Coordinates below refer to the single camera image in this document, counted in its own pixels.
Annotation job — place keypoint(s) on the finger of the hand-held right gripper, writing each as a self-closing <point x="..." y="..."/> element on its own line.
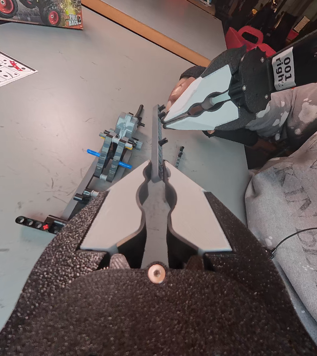
<point x="214" y="118"/>
<point x="211" y="83"/>

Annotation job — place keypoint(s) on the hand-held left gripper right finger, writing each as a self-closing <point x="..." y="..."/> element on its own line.
<point x="200" y="219"/>

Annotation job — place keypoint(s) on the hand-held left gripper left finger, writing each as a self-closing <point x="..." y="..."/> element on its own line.
<point x="111" y="219"/>

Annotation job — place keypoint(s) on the thin black beam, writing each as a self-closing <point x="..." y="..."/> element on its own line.
<point x="180" y="157"/>

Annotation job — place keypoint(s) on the long grey beam black pins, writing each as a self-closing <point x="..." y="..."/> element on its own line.
<point x="158" y="144"/>

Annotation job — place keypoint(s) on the toy truck chassis assembly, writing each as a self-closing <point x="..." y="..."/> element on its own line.
<point x="111" y="155"/>

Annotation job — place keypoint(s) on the person's right hand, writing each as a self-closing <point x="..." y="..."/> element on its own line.
<point x="179" y="89"/>

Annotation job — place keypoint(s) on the red plastic container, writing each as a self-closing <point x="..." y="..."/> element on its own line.
<point x="247" y="39"/>

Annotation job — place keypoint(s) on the person's grey printed clothing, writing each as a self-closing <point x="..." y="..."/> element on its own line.
<point x="294" y="222"/>

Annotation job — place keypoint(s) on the sticker sheet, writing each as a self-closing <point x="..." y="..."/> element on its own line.
<point x="0" y="69"/>

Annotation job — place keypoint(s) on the toy truck set box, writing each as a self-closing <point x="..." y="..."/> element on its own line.
<point x="30" y="11"/>

